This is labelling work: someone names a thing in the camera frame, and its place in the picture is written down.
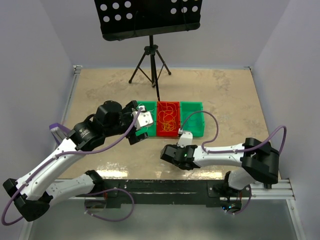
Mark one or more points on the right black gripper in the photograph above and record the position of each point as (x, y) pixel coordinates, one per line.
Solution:
(176, 146)

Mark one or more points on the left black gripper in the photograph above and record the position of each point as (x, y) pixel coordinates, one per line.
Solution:
(132, 137)

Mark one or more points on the green bin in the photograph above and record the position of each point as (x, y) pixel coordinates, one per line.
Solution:
(196, 122)
(150, 106)

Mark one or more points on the red bin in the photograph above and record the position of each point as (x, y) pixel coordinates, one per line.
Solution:
(168, 119)

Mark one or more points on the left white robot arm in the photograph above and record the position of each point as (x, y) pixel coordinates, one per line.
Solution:
(34, 193)

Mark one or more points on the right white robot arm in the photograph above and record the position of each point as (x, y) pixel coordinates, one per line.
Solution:
(256, 161)

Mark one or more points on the purple holder block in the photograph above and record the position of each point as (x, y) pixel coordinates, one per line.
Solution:
(59, 132)

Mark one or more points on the black music stand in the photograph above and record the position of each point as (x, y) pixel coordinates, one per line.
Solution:
(126, 19)

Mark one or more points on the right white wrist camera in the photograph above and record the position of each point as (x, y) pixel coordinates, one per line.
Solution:
(185, 138)

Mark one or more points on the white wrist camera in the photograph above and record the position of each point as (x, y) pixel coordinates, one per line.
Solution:
(143, 117)
(185, 138)

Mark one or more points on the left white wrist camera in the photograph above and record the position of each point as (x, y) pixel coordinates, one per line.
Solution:
(143, 117)

